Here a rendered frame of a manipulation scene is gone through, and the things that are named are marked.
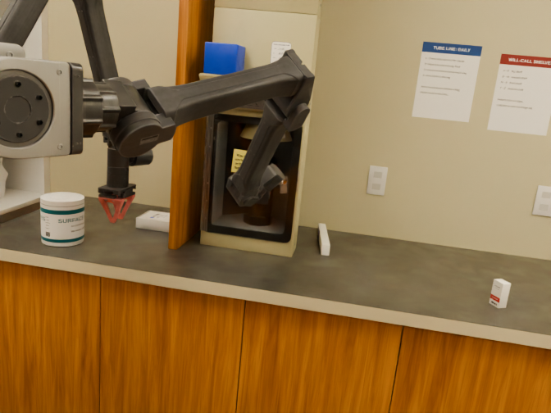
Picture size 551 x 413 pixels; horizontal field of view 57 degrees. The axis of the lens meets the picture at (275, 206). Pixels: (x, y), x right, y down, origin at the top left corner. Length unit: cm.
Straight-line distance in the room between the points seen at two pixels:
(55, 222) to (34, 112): 104
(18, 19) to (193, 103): 54
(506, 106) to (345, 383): 117
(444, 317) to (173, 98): 95
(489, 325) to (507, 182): 80
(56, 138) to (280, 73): 45
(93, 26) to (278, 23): 56
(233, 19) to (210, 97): 82
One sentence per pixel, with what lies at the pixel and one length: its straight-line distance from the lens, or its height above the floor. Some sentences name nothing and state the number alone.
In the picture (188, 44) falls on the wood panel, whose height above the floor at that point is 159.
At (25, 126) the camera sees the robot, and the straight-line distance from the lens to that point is 70.
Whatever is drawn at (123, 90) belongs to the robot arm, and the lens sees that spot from 81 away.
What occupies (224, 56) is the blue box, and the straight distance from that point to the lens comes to 157.
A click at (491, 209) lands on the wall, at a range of 216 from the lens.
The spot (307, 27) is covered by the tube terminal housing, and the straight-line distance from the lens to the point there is 164.
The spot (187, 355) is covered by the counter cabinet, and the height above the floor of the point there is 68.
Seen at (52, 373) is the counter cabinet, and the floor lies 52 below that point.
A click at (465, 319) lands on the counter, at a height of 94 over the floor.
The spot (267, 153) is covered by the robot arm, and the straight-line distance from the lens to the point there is 121.
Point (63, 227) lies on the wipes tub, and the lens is 173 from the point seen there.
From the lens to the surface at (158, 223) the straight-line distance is 190.
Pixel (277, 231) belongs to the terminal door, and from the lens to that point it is 169.
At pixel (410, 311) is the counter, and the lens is 146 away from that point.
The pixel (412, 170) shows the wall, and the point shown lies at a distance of 208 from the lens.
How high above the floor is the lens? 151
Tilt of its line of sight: 14 degrees down
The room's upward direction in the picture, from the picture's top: 5 degrees clockwise
